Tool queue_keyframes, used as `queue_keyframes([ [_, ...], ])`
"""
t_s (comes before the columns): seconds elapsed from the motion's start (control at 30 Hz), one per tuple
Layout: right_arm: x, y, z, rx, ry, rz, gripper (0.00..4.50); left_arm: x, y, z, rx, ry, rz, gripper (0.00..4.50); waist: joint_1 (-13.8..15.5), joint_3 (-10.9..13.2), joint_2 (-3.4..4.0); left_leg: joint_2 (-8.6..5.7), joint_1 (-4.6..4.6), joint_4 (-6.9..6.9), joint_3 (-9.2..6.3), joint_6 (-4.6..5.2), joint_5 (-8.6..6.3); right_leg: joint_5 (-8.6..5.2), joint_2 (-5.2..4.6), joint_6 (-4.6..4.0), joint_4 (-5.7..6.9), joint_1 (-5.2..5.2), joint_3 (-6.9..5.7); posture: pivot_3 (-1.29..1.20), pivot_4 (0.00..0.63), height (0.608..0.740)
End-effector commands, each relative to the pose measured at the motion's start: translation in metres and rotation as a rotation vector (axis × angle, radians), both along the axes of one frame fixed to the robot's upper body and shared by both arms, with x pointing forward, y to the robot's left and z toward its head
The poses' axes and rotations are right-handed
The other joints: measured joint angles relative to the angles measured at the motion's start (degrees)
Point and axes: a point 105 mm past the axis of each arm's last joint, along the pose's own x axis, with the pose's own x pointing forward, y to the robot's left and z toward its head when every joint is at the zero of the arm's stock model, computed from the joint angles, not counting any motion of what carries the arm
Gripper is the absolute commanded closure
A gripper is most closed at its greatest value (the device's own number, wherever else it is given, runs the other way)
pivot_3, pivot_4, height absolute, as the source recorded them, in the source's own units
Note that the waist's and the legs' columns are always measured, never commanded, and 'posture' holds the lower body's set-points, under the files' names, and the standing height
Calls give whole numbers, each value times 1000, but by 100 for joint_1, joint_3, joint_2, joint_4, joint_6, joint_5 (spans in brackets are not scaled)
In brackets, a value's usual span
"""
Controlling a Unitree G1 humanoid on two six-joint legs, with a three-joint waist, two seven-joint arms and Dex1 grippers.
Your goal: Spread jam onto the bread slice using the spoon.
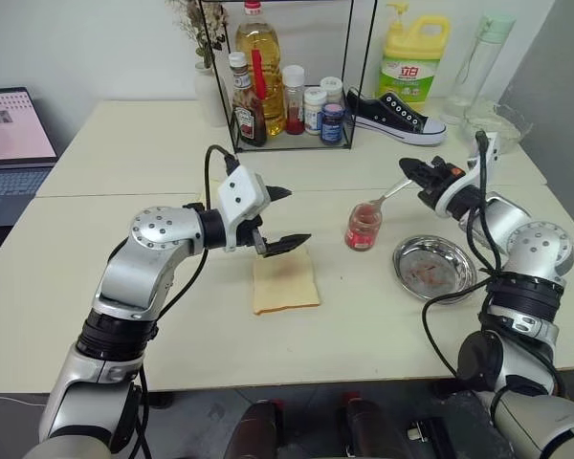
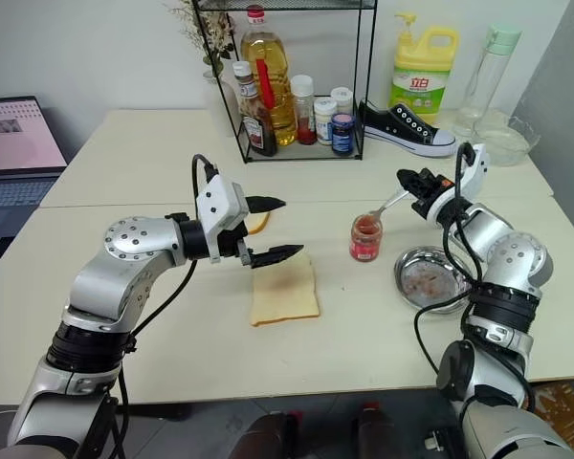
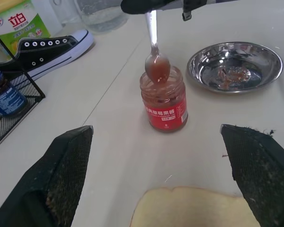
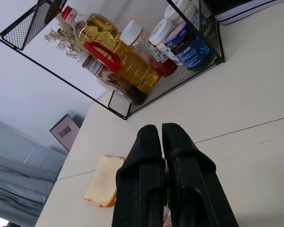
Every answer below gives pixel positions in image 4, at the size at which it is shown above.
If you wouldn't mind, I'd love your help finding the blue label jam jar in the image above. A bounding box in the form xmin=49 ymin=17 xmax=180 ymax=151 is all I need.
xmin=164 ymin=23 xmax=213 ymax=70

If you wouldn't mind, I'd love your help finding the grey cloth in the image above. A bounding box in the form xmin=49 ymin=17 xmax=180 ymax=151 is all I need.
xmin=0 ymin=163 xmax=56 ymax=224

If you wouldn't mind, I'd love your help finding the dried beige flower sprig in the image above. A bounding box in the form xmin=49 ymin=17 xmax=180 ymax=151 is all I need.
xmin=44 ymin=15 xmax=86 ymax=63

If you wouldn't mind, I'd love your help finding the white bread slice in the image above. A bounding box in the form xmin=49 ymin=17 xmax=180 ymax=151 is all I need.
xmin=83 ymin=155 xmax=126 ymax=209

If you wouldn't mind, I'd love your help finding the black and white box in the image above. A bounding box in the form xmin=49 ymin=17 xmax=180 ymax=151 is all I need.
xmin=202 ymin=0 xmax=284 ymax=26

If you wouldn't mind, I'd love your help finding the white lid pale jar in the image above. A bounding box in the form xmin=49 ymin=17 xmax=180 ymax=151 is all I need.
xmin=164 ymin=0 xmax=201 ymax=33

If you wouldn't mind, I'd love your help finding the black wire mesh rack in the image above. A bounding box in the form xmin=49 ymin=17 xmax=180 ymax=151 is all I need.
xmin=0 ymin=0 xmax=226 ymax=121

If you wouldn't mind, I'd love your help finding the grey perforated metal panel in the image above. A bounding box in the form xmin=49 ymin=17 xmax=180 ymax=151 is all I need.
xmin=0 ymin=116 xmax=69 ymax=177

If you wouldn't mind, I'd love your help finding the clear jar with red sauce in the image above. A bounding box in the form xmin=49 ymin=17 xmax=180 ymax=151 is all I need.
xmin=119 ymin=19 xmax=178 ymax=78

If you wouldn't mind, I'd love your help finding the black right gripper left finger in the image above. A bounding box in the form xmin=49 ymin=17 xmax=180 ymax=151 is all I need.
xmin=111 ymin=124 xmax=168 ymax=227

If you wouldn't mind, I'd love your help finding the dark glass spice jar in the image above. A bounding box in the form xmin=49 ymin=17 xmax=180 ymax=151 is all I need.
xmin=81 ymin=52 xmax=147 ymax=105

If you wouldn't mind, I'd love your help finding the white lid green label jar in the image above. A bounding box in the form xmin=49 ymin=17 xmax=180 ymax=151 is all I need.
xmin=146 ymin=18 xmax=178 ymax=67

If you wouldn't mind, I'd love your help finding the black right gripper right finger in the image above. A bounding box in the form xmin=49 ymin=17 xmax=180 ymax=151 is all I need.
xmin=161 ymin=122 xmax=240 ymax=227

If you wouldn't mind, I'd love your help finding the oil bottle with red handle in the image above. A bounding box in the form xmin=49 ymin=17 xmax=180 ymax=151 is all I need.
xmin=61 ymin=6 xmax=160 ymax=93

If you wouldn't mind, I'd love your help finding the black framed pink picture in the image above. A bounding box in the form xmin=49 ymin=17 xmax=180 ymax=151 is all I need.
xmin=49 ymin=113 xmax=81 ymax=152

